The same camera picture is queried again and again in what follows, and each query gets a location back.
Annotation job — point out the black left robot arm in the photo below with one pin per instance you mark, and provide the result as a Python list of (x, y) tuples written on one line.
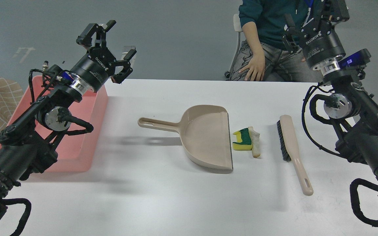
[(28, 145)]

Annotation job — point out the person's bare hand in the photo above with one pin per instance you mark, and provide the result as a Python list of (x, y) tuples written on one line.
[(254, 70)]

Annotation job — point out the beige hand brush black bristles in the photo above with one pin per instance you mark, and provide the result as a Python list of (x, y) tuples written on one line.
[(291, 152)]

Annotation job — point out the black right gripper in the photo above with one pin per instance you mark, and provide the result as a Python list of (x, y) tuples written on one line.
[(318, 38)]

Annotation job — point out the beige plastic dustpan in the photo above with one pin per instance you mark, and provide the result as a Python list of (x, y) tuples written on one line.
[(204, 134)]

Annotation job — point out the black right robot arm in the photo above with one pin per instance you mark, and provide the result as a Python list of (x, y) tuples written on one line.
[(340, 99)]

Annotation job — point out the seated person teal sweater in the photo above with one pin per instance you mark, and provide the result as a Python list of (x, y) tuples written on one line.
[(263, 22)]

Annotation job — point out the yellow green sponge piece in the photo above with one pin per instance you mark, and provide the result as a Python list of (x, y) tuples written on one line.
[(243, 140)]

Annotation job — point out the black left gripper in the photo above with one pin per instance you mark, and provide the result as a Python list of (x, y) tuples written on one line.
[(98, 63)]

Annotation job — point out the white crumpled paper scrap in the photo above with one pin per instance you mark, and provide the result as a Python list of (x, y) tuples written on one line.
[(255, 139)]

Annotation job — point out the white office chair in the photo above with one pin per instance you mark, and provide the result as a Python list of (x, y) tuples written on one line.
[(238, 30)]

